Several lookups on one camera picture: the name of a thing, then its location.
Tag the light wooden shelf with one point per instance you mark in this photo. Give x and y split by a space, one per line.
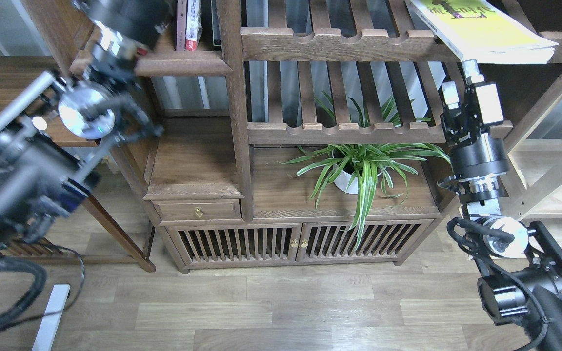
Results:
534 186

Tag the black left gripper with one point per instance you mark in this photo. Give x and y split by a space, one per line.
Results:
140 20

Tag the spider plant leaves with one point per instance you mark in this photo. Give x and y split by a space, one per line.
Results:
393 181

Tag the dark wooden bookshelf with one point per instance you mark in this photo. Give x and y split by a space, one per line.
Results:
296 73

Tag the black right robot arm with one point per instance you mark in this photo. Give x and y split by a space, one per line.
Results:
520 265

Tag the dark wooden side shelf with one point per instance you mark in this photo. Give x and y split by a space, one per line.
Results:
16 73

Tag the red white upright book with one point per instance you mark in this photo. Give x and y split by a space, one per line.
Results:
193 25

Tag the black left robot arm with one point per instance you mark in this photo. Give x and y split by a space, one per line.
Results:
55 133

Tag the dark upright book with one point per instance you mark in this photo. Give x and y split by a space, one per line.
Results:
216 31

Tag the white table leg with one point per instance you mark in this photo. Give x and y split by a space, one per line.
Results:
51 321

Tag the yellow green book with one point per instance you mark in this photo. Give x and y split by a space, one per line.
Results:
477 30

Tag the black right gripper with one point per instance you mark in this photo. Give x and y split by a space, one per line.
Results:
474 153

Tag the white plant pot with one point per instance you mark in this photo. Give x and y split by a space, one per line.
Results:
350 179

